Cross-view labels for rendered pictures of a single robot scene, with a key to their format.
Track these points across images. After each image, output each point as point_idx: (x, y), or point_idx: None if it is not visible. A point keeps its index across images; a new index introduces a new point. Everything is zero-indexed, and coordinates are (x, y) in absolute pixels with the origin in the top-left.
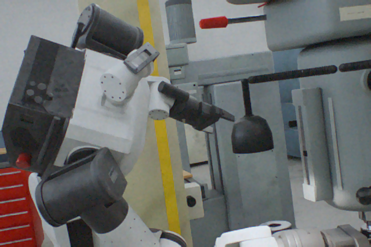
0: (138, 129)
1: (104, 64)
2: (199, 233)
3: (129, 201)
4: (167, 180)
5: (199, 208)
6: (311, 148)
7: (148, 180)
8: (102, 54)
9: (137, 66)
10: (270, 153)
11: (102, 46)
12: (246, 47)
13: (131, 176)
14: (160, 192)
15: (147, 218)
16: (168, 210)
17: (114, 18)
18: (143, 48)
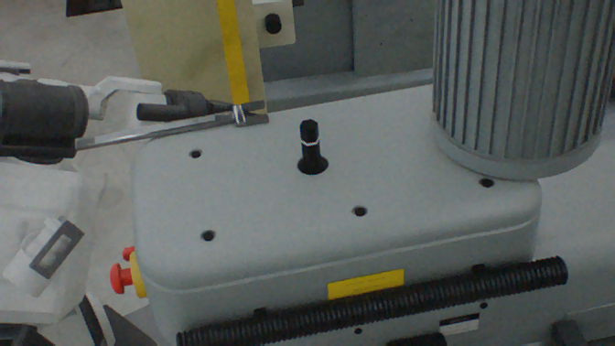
0: (71, 286)
1: (21, 196)
2: (303, 24)
3: (167, 47)
4: (226, 19)
5: (288, 32)
6: None
7: (195, 18)
8: (18, 175)
9: (48, 270)
10: None
11: (20, 148)
12: None
13: (168, 13)
14: (216, 36)
15: (196, 70)
16: (228, 60)
17: (35, 107)
18: (59, 234)
